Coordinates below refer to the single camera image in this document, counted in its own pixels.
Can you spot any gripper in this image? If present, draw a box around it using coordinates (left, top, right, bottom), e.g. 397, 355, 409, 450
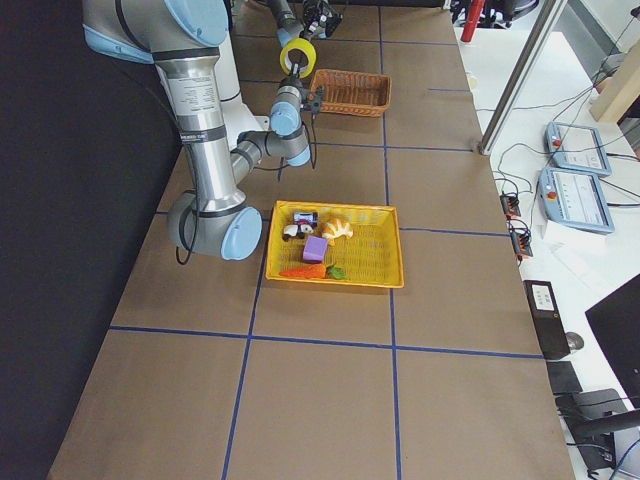
302, 0, 343, 38
275, 56, 324, 115

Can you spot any yellow tape roll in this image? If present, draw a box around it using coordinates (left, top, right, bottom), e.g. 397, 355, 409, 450
279, 38, 317, 78

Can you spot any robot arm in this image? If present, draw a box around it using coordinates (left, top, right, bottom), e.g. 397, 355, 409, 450
267, 0, 344, 47
82, 1, 311, 260

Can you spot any brown wicker basket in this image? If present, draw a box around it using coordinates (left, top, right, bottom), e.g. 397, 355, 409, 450
311, 69, 392, 118

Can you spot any yellow woven plastic basket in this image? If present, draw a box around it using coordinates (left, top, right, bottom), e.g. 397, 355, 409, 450
265, 200, 404, 288

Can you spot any toy croissant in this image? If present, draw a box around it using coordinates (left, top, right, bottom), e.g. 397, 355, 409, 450
321, 218, 354, 246

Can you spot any purple foam cube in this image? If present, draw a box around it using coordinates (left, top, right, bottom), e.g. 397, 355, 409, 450
302, 236, 329, 263

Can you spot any orange toy carrot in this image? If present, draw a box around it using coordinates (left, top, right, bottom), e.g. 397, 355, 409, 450
279, 263, 347, 280

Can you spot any upper teach pendant tablet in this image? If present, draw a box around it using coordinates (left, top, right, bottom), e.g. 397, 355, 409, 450
545, 121, 612, 177

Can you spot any teach pendant tablet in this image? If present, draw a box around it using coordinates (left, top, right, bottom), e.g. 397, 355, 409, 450
545, 121, 612, 177
538, 167, 615, 235

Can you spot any lower teach pendant tablet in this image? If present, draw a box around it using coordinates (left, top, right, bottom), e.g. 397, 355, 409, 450
538, 167, 615, 235

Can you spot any black power box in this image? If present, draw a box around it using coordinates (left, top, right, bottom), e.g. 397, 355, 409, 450
523, 280, 570, 360

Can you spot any black monitor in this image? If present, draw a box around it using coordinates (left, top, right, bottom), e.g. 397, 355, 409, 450
586, 275, 640, 407

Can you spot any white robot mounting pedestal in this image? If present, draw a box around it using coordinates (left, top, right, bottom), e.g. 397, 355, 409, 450
215, 35, 266, 141

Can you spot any aluminium frame post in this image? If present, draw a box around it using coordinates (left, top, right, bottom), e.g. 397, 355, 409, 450
478, 0, 568, 156

